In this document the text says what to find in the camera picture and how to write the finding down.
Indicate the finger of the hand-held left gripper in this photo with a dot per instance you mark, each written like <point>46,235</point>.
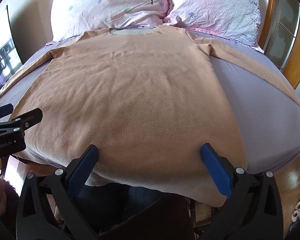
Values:
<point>2,112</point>
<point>27,120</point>

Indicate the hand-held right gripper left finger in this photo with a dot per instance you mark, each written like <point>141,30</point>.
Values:
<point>83,167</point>

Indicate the person's legs in jeans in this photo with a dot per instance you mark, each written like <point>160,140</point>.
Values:
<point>110,200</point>

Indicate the tan long-sleeved shirt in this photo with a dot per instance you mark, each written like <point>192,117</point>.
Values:
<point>140,92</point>

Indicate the white fluffy slipper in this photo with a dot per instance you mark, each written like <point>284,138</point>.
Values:
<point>295,216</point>
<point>297,206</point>

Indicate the wooden headboard cabinet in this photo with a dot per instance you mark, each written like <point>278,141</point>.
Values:
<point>286,30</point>

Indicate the pink floral pillow with tree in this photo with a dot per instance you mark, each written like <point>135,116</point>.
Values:
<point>102,5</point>

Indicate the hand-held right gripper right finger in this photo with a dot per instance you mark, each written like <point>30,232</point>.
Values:
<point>215,170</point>

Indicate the wooden headboard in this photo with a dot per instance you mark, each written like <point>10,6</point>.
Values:
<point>267,17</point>

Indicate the window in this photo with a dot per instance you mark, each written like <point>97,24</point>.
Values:
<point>2,60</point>

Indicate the bed with purple sheet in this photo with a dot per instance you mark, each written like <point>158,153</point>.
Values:
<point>252,105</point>

